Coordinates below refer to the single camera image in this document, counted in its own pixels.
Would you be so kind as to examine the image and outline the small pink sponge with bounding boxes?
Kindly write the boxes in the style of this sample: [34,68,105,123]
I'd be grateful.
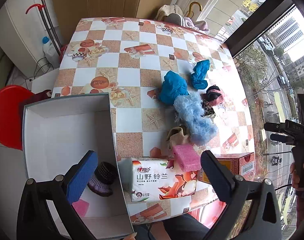
[72,198,90,218]

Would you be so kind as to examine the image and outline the dark knitted purple hat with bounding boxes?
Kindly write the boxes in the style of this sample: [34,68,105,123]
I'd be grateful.
[87,161,118,197]

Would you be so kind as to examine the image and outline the large pink sponge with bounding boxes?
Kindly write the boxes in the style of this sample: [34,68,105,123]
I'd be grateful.
[172,144,201,172]

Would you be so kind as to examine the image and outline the beige knitted sock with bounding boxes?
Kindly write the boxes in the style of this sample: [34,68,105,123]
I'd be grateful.
[166,125,190,151]

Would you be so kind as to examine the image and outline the leopard print scrunchie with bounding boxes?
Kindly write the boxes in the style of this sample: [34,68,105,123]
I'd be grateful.
[201,100,215,119]

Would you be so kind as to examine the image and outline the pink black striped sock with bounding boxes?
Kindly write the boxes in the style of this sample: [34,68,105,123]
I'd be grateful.
[201,85,225,107]

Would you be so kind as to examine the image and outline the light blue fluffy duster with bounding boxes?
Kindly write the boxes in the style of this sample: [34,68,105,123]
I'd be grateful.
[174,92,218,146]

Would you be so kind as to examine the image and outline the blue cloth bundle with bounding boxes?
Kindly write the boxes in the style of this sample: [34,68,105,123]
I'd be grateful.
[157,70,189,106]
[191,60,210,90]

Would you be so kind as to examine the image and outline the person's right hand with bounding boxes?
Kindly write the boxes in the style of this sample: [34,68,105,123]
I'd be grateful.
[290,163,304,191]

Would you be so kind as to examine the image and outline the red patterned carton box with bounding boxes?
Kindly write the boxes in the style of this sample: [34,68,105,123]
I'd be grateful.
[196,151,255,184]

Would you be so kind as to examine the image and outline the grey white storage box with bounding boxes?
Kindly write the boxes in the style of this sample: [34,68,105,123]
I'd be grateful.
[22,93,133,239]

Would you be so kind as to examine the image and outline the person's legs dark trousers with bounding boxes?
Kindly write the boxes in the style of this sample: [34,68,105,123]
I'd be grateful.
[133,213,209,239]

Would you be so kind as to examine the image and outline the tissue pack floral print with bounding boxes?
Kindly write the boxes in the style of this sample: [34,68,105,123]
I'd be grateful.
[129,158,197,202]

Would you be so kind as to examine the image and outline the dark red cloth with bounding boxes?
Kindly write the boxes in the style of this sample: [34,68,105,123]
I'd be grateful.
[26,89,52,104]

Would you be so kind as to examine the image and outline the red plastic stool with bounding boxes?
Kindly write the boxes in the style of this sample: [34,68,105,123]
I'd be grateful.
[0,85,35,150]

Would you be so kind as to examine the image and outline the white bottle blue cap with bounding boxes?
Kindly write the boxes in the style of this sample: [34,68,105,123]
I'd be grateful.
[42,36,59,68]

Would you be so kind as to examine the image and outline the pink cloth pile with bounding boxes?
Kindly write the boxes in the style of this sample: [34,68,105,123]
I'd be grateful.
[184,17,210,35]

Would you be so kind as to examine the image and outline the checkered patterned tablecloth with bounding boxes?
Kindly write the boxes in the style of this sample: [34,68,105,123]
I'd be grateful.
[51,17,255,224]

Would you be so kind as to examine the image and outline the white cabinet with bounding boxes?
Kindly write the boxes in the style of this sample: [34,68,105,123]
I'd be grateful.
[0,0,63,77]

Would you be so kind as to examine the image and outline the black cable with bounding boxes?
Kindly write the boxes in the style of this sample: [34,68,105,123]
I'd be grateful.
[24,56,55,91]

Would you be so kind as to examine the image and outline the red handled mop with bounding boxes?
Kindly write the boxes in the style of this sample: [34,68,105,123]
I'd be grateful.
[25,0,63,56]

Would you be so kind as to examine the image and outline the yellow umbrella handle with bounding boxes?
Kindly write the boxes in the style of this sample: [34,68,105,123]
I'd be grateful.
[184,1,203,19]

